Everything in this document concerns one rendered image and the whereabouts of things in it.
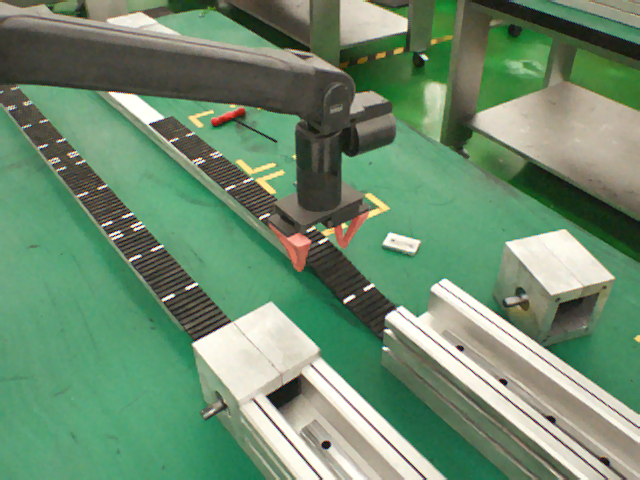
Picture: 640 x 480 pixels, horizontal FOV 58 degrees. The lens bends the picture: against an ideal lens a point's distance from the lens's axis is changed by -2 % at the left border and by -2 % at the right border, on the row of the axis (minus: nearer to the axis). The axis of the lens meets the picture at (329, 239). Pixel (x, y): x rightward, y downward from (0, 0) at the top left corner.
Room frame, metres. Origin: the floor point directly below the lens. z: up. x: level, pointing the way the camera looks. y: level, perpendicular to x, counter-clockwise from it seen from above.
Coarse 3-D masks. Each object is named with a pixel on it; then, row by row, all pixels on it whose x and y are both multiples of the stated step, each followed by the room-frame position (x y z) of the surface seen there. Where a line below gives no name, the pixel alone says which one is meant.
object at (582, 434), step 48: (432, 288) 0.50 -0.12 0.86; (384, 336) 0.45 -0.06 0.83; (432, 336) 0.42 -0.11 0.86; (480, 336) 0.44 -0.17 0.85; (432, 384) 0.39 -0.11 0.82; (480, 384) 0.36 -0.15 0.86; (528, 384) 0.38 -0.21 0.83; (576, 384) 0.36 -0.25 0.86; (480, 432) 0.34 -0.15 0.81; (528, 432) 0.31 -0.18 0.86; (576, 432) 0.32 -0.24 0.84; (624, 432) 0.31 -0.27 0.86
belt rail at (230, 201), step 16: (112, 96) 1.14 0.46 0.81; (128, 96) 1.14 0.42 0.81; (128, 112) 1.08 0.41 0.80; (144, 112) 1.06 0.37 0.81; (144, 128) 1.03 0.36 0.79; (160, 144) 0.97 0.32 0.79; (176, 160) 0.92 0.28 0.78; (224, 192) 0.79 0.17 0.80; (240, 208) 0.75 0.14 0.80; (256, 224) 0.72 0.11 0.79; (272, 240) 0.68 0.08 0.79; (288, 256) 0.65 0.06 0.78
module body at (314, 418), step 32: (320, 384) 0.36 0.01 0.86; (256, 416) 0.32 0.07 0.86; (288, 416) 0.35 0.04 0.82; (320, 416) 0.35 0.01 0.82; (352, 416) 0.32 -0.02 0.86; (256, 448) 0.32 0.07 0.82; (288, 448) 0.29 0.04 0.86; (320, 448) 0.31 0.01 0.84; (352, 448) 0.31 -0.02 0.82; (384, 448) 0.29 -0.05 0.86
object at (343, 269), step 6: (342, 264) 0.61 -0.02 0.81; (348, 264) 0.61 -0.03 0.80; (330, 270) 0.60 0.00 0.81; (336, 270) 0.60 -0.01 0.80; (342, 270) 0.60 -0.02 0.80; (348, 270) 0.60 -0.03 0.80; (354, 270) 0.60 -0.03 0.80; (324, 276) 0.58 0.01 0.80; (330, 276) 0.59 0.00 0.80; (336, 276) 0.59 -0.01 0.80; (342, 276) 0.59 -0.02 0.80; (330, 282) 0.58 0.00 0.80
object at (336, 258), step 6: (336, 252) 0.63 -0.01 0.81; (342, 252) 0.63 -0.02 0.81; (324, 258) 0.62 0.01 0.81; (330, 258) 0.62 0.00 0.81; (336, 258) 0.62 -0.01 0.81; (342, 258) 0.62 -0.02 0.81; (312, 264) 0.60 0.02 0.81; (318, 264) 0.60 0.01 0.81; (324, 264) 0.61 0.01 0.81; (330, 264) 0.61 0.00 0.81; (336, 264) 0.61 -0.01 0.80; (318, 270) 0.59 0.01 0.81; (324, 270) 0.60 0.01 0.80
